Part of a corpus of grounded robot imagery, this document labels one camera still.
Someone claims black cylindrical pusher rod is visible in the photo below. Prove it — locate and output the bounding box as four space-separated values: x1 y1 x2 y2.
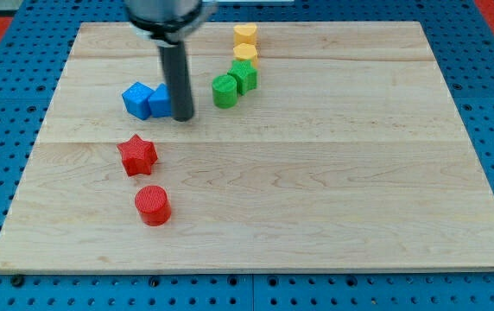
159 41 194 122

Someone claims green star block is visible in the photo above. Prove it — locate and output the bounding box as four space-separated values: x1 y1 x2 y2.
228 60 258 95

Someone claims red star block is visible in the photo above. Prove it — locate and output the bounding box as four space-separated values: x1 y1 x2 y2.
117 134 158 176

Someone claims blue angular block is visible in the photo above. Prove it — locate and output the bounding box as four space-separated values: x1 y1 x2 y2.
148 83 172 117

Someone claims blue cube block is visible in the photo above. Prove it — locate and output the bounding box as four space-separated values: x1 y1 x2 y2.
122 82 154 120

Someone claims green cylinder block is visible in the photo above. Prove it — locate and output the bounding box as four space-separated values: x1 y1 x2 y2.
212 74 238 109

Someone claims yellow rounded block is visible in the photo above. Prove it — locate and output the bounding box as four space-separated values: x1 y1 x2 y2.
233 43 258 68

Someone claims yellow heart block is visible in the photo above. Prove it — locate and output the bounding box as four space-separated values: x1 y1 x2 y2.
233 22 257 47

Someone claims red cylinder block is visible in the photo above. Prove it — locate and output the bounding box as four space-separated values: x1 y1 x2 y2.
134 185 172 226

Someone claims wooden board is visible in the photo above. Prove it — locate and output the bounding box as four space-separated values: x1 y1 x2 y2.
0 22 494 275

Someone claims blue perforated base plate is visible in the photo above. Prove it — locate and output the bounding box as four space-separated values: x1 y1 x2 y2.
0 1 494 310

